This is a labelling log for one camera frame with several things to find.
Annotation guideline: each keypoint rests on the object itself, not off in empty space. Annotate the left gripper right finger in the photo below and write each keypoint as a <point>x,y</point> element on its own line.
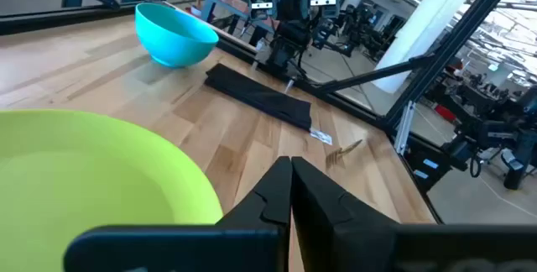
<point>335,238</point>

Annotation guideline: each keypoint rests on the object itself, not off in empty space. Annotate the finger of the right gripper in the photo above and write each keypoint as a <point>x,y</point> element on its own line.
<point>300,7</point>
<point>284,7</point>

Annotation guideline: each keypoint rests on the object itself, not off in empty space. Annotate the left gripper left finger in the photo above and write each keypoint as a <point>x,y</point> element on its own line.
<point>251,247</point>

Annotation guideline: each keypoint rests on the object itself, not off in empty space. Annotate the gold fork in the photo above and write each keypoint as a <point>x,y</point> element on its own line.
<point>342,152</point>

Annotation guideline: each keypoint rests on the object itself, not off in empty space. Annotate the teal plastic bowl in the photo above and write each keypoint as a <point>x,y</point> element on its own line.
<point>176,41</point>

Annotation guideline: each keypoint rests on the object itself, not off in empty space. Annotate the lime green plate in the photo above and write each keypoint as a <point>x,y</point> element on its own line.
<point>84,171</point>

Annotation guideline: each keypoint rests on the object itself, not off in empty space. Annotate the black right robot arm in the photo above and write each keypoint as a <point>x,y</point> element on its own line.
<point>289,41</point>

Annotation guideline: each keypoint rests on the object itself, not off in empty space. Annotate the blue metal leg workbench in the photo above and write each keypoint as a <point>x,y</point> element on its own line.
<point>208,8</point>

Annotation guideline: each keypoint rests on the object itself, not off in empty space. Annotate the black folded cloth napkin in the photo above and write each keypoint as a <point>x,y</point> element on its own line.
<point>260,95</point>

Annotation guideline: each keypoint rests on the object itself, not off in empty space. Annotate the white napkin label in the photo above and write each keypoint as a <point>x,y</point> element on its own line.
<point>322,137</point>

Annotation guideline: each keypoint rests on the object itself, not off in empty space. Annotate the white round column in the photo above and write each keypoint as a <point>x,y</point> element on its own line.
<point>419,28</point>

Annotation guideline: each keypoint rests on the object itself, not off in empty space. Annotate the black background robot station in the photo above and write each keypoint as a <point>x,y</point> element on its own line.
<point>495,133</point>

